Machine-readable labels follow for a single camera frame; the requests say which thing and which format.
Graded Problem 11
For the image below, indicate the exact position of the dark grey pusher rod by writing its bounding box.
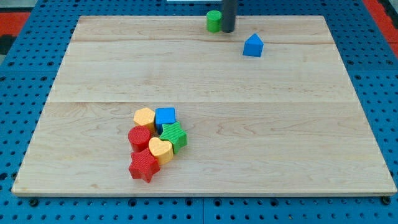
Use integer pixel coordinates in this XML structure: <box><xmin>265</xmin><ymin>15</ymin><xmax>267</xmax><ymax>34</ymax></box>
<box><xmin>221</xmin><ymin>0</ymin><xmax>238</xmax><ymax>33</ymax></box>

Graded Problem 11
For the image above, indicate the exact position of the blue cube block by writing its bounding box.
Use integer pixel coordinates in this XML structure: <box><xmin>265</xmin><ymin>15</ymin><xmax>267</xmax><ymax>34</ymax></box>
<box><xmin>155</xmin><ymin>108</ymin><xmax>176</xmax><ymax>135</ymax></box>

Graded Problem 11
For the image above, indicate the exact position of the red cylinder block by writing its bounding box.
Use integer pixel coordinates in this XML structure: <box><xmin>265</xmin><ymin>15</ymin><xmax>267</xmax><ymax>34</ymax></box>
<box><xmin>128</xmin><ymin>126</ymin><xmax>151</xmax><ymax>152</ymax></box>

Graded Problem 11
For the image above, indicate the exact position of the yellow hexagon block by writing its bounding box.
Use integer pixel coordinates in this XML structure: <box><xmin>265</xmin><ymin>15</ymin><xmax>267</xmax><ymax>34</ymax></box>
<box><xmin>133</xmin><ymin>108</ymin><xmax>155</xmax><ymax>133</ymax></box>

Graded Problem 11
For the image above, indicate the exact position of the yellow heart block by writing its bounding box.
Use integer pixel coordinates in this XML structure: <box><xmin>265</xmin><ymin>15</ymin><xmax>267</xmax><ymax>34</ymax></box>
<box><xmin>149</xmin><ymin>137</ymin><xmax>174</xmax><ymax>165</ymax></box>

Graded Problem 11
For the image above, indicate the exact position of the blue pentagon block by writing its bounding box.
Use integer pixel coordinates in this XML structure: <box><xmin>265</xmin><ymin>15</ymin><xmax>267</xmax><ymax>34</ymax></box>
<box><xmin>243</xmin><ymin>34</ymin><xmax>264</xmax><ymax>57</ymax></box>

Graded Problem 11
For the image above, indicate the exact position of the red star block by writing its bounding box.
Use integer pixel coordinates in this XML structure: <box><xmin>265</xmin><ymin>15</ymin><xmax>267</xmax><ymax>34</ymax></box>
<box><xmin>128</xmin><ymin>147</ymin><xmax>160</xmax><ymax>183</ymax></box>

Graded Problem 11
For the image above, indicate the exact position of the wooden board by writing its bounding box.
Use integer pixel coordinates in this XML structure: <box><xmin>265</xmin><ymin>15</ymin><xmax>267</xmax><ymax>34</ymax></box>
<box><xmin>12</xmin><ymin>16</ymin><xmax>397</xmax><ymax>197</ymax></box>

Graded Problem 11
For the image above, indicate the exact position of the green star block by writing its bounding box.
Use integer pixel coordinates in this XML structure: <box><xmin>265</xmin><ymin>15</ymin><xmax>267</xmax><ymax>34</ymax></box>
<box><xmin>160</xmin><ymin>121</ymin><xmax>187</xmax><ymax>154</ymax></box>

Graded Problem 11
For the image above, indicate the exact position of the green cylinder block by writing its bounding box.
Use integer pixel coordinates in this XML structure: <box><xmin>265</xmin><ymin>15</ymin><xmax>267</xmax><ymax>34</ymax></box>
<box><xmin>206</xmin><ymin>10</ymin><xmax>222</xmax><ymax>33</ymax></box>

